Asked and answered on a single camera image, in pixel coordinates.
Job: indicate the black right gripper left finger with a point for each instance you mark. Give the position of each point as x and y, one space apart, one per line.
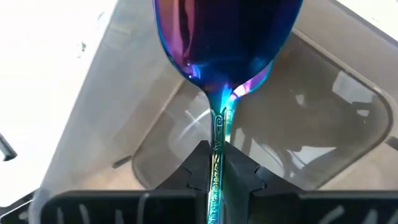
124 208

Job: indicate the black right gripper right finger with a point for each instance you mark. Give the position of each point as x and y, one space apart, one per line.
311 208

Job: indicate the iridescent rainbow spoon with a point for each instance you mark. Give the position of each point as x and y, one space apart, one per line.
230 46
252 85

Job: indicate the smoke grey plastic bin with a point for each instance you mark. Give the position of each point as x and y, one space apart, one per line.
311 124

